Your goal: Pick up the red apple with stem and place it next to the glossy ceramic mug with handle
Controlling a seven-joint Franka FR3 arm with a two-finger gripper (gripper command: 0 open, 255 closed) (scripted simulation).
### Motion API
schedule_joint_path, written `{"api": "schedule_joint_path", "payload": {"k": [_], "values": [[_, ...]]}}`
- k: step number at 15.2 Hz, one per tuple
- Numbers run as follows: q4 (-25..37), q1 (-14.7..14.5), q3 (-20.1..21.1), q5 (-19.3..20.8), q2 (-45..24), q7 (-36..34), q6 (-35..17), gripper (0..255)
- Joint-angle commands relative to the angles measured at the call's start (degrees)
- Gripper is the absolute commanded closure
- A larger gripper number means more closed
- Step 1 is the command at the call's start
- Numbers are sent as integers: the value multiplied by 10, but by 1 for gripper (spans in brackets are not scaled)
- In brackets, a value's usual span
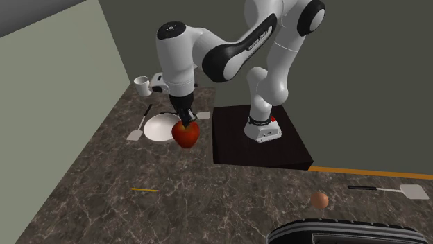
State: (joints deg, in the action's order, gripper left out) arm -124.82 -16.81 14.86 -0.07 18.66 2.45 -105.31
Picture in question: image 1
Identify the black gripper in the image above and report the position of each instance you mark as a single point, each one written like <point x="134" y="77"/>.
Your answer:
<point x="181" y="102"/>

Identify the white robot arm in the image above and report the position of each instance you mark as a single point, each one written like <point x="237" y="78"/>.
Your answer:
<point x="176" y="57"/>

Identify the red apple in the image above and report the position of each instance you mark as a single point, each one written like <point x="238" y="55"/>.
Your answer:
<point x="185" y="136"/>

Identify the white bowl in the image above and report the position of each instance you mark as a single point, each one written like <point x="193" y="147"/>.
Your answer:
<point x="158" y="127"/>

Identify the white cup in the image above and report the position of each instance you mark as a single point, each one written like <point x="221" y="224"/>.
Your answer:
<point x="142" y="85"/>

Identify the black robot stand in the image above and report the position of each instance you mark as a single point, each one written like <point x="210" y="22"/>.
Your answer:
<point x="233" y="148"/>

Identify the yellow pencil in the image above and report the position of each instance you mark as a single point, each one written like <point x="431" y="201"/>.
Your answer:
<point x="144" y="190"/>

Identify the brown egg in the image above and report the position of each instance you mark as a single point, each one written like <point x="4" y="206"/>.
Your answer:
<point x="319" y="200"/>

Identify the black grey striped appliance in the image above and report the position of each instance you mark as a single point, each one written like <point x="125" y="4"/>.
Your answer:
<point x="338" y="229"/>

